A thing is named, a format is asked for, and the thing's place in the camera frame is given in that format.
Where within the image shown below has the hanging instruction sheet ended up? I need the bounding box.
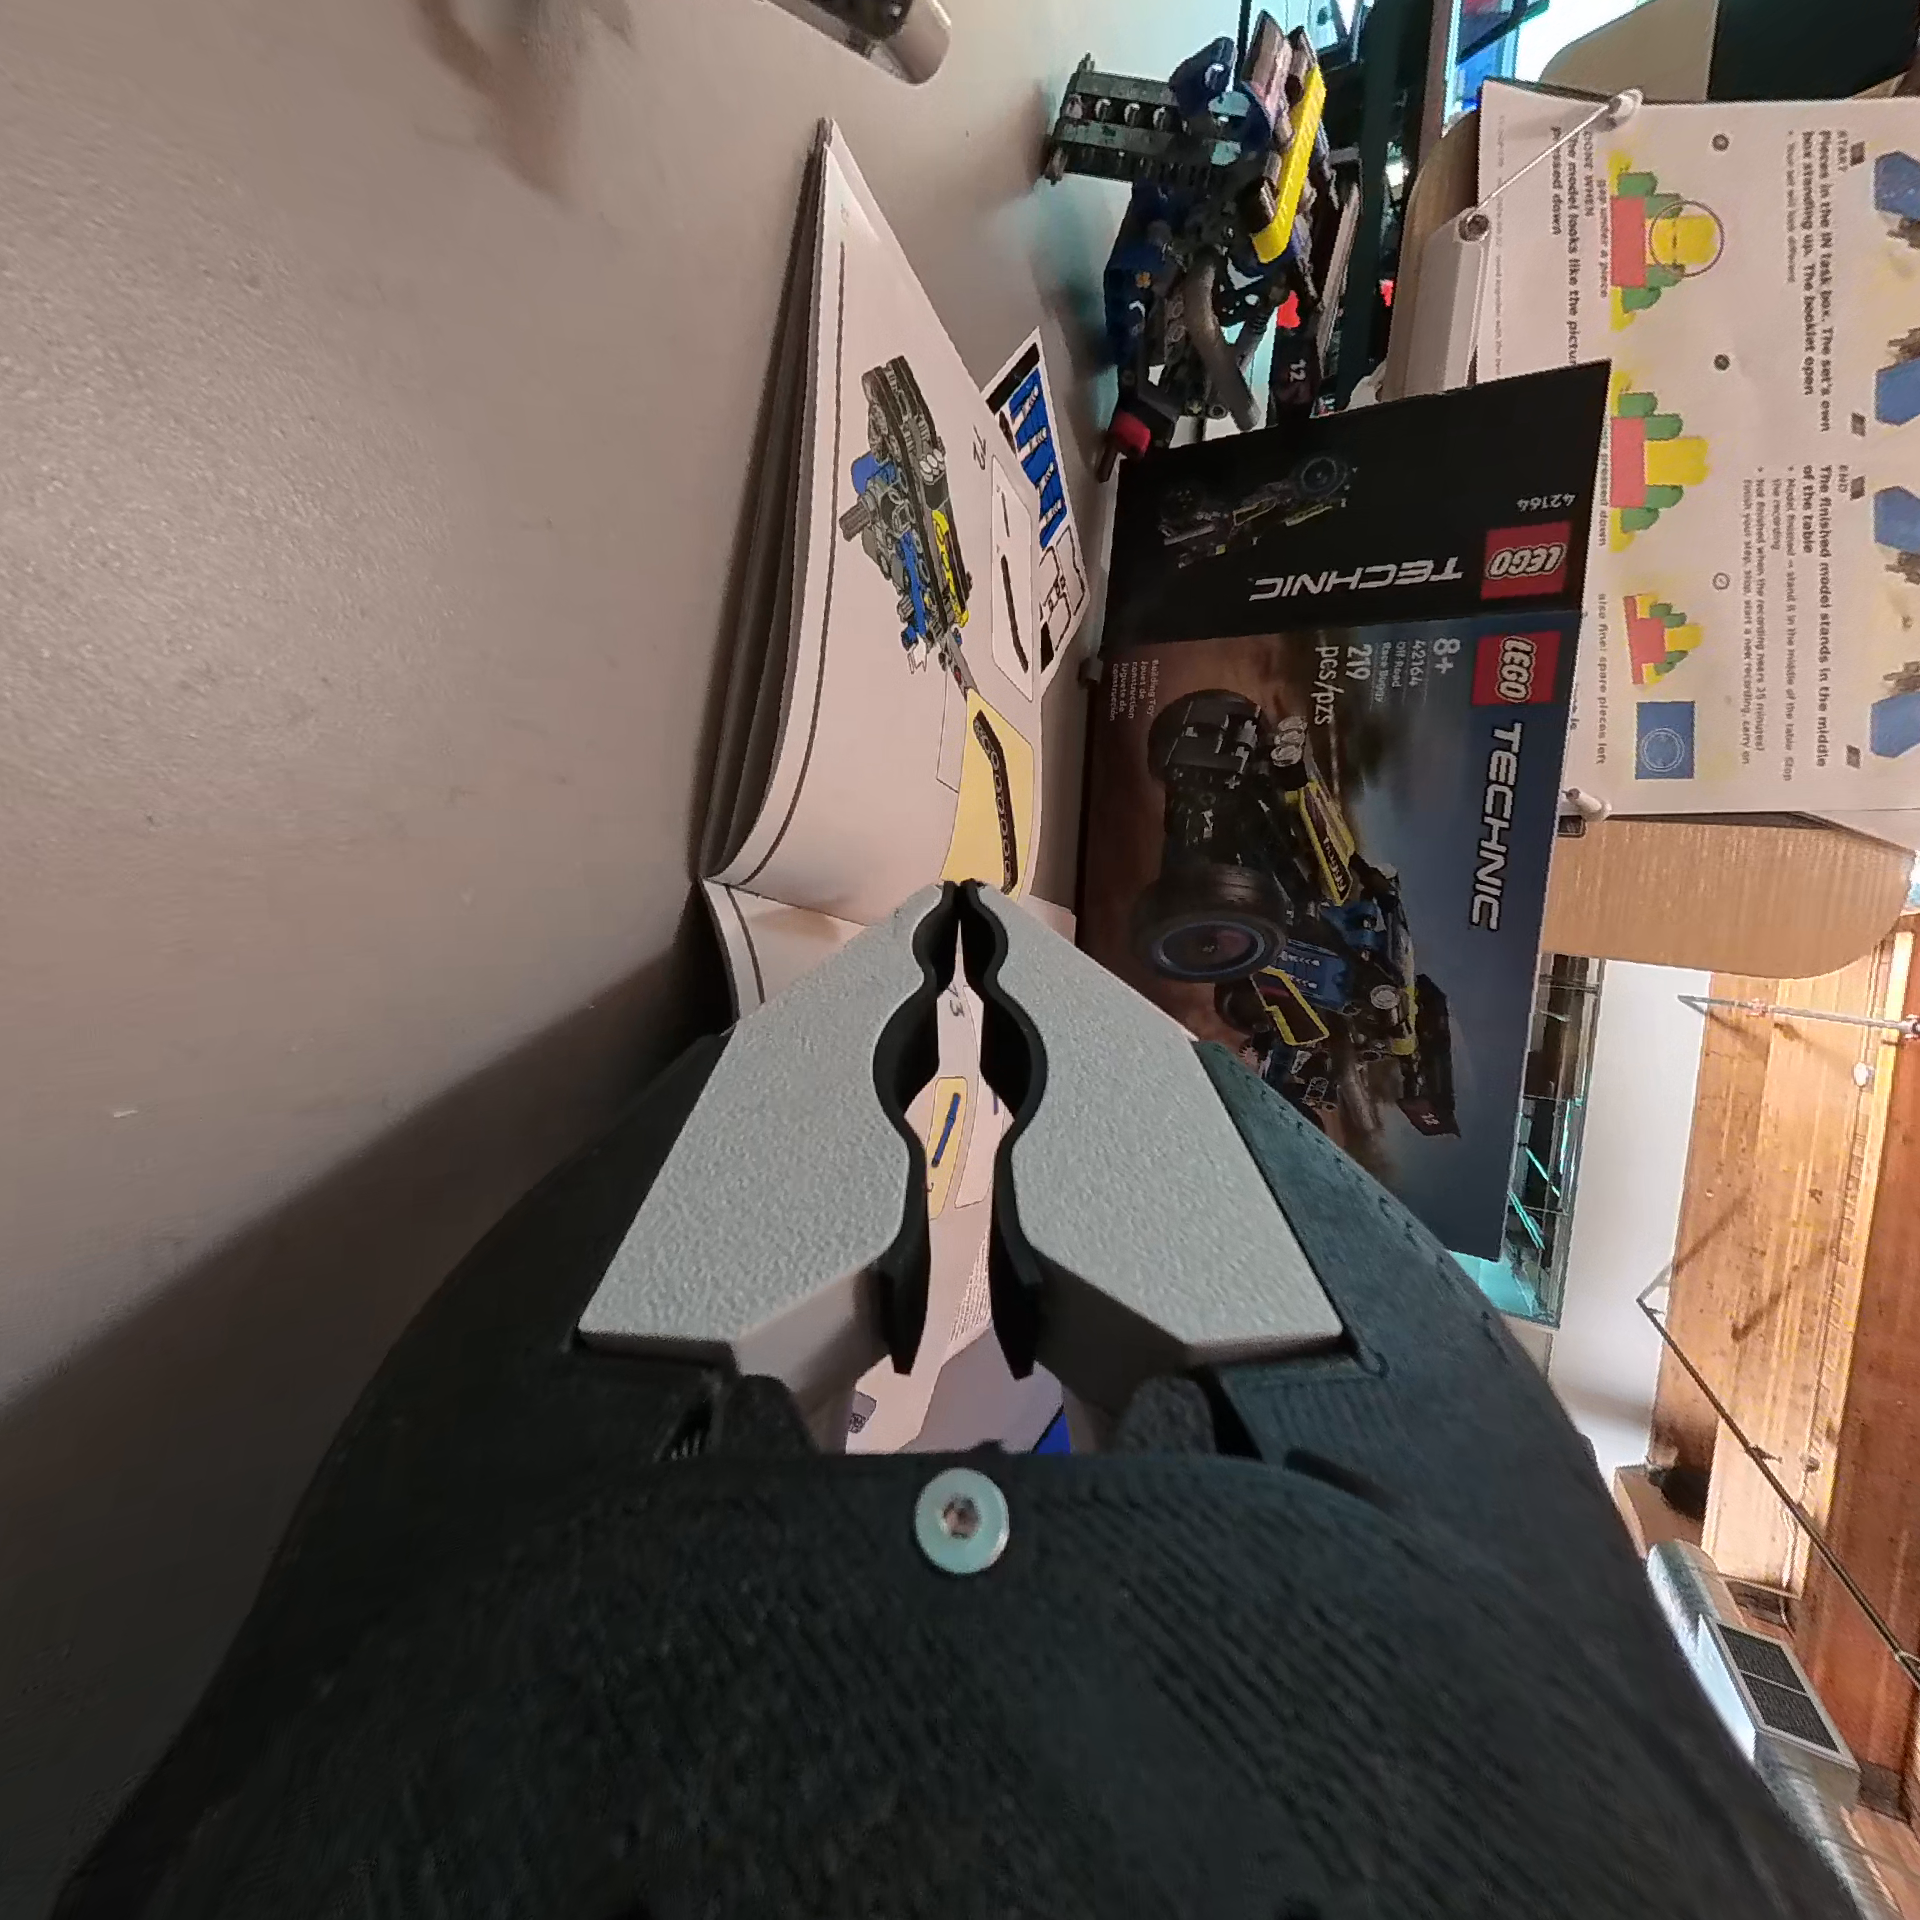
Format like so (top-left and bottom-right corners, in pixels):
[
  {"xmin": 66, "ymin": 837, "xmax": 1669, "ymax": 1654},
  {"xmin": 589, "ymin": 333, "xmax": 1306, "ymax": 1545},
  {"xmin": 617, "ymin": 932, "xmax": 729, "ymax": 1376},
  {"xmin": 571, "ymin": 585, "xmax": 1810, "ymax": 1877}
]
[{"xmin": 1476, "ymin": 77, "xmax": 1920, "ymax": 821}]

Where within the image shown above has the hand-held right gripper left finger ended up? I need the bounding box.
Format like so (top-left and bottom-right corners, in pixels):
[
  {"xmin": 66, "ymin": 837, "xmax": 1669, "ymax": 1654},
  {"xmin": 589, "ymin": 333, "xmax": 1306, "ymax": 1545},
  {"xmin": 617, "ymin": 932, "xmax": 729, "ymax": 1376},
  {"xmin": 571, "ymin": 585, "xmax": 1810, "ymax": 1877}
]
[{"xmin": 577, "ymin": 883, "xmax": 963, "ymax": 1456}]

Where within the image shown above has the sticker sheet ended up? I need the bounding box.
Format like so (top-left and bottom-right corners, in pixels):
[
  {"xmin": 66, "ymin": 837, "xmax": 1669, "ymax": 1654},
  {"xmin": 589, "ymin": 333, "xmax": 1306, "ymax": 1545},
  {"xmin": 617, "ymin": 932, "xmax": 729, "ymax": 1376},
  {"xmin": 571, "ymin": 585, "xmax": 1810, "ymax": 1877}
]
[{"xmin": 978, "ymin": 326, "xmax": 1091, "ymax": 706}]

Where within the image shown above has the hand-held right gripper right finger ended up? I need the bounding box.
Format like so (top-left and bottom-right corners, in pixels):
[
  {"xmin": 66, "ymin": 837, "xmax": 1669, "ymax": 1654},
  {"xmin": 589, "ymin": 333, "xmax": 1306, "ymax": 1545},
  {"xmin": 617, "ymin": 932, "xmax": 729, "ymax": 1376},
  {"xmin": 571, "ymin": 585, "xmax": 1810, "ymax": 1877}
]
[{"xmin": 957, "ymin": 883, "xmax": 1347, "ymax": 1460}]

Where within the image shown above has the metal air duct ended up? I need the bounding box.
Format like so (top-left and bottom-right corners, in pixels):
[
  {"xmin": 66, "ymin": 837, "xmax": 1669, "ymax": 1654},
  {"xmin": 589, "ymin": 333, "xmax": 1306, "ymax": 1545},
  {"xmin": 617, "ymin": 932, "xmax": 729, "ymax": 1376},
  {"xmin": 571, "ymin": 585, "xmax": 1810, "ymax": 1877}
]
[{"xmin": 1647, "ymin": 1542, "xmax": 1911, "ymax": 1920}]

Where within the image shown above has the toy brick vehicle model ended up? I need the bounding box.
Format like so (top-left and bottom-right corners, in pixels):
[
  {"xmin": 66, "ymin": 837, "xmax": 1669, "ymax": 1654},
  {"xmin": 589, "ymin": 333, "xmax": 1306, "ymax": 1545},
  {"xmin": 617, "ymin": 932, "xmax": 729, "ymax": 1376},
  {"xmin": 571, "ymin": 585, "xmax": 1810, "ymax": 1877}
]
[{"xmin": 1050, "ymin": 16, "xmax": 1361, "ymax": 461}]

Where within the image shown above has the open instruction booklet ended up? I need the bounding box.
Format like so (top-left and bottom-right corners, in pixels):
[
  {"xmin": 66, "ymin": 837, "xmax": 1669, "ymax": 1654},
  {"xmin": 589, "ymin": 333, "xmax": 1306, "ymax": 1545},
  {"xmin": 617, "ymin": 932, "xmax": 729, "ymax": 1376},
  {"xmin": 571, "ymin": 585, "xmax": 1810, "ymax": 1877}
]
[{"xmin": 695, "ymin": 116, "xmax": 1085, "ymax": 1456}]

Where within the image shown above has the toy set cardboard box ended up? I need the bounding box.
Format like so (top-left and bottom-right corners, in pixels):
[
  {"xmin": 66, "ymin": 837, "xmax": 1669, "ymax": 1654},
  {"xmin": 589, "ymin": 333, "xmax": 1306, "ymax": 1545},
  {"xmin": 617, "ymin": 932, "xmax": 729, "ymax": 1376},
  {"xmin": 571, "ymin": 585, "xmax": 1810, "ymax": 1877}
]
[{"xmin": 1075, "ymin": 360, "xmax": 1613, "ymax": 1261}]

